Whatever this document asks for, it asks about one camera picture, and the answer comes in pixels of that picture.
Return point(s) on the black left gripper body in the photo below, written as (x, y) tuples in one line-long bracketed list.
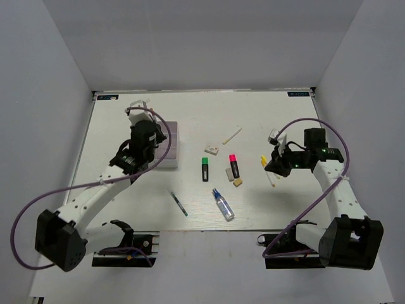
[(159, 137)]

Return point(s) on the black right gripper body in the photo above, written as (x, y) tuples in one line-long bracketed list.
[(289, 160)]

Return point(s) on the white pale yellow marker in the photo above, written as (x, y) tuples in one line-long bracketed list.
[(229, 138)]

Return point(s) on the green gel pen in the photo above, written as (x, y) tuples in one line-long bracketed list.
[(181, 207)]

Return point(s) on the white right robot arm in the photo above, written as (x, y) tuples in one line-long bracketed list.
[(352, 239)]

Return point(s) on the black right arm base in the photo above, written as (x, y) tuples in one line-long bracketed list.
[(297, 248)]

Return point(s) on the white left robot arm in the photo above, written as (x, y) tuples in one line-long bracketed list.
[(64, 236)]

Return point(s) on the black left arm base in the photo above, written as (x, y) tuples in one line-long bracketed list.
[(119, 246)]

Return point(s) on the yellow cap marker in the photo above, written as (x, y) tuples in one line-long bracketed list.
[(264, 158)]

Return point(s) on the white right organizer tray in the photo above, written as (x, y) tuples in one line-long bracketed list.
[(172, 158)]

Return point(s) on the tan eraser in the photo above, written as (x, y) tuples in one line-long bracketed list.
[(237, 182)]

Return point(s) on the pink highlighter marker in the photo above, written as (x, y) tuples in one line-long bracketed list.
[(234, 166)]

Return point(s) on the grey eraser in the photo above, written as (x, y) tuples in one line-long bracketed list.
[(229, 174)]

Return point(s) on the left blue corner label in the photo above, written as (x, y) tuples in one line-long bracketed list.
[(107, 97)]

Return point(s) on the blue corner label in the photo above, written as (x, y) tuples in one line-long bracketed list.
[(107, 97), (298, 94)]

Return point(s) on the white staples box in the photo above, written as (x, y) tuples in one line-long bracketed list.
[(210, 149)]

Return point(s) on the blue spray bottle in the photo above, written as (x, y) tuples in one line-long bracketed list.
[(223, 206)]

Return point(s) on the green highlighter marker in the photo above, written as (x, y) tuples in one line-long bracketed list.
[(205, 169)]

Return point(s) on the right blue corner label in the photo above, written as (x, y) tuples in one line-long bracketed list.
[(298, 94)]

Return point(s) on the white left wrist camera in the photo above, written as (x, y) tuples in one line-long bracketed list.
[(138, 111)]

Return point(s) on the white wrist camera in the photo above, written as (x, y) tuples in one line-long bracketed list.
[(278, 139), (138, 111)]

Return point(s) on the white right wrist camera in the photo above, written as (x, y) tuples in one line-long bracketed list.
[(278, 139)]

